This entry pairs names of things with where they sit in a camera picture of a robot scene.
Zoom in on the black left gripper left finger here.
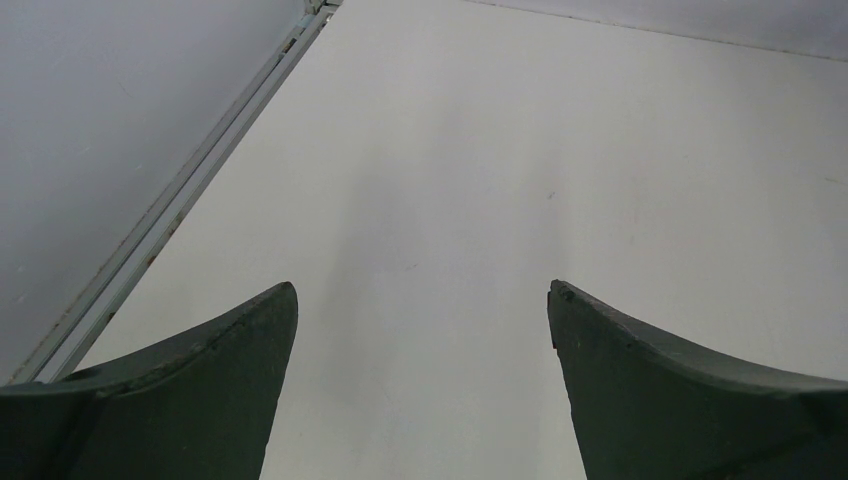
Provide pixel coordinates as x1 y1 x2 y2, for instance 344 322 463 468
1 282 298 479

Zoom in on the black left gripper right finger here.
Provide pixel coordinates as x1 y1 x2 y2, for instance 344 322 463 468
547 280 847 479

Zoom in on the aluminium frame left rail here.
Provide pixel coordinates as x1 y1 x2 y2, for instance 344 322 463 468
1 1 322 384

